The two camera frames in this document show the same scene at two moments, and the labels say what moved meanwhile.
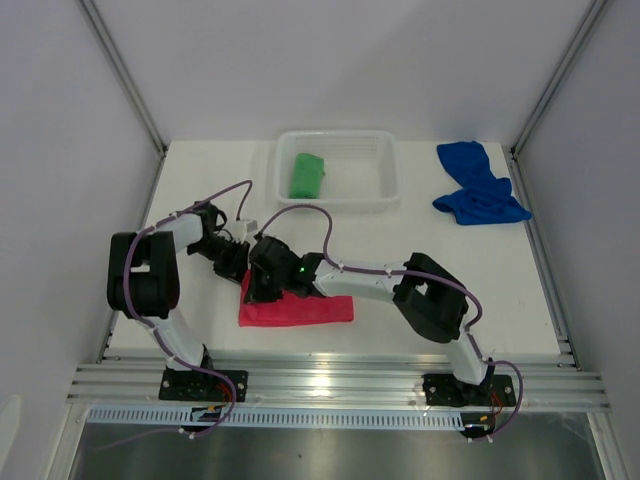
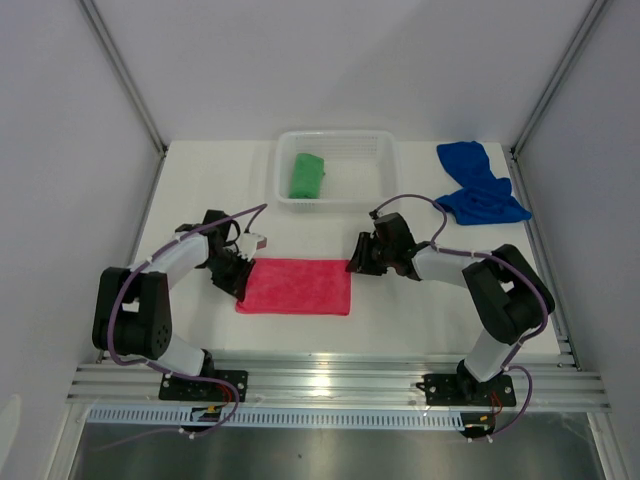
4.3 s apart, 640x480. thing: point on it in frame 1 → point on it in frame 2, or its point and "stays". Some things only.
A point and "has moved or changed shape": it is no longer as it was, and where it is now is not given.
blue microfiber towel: [483, 197] stays
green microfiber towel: [308, 170] stays
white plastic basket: [362, 168] stays
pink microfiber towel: [293, 308] has moved or changed shape
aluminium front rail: [543, 383] stays
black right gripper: [255, 292] → [360, 262]
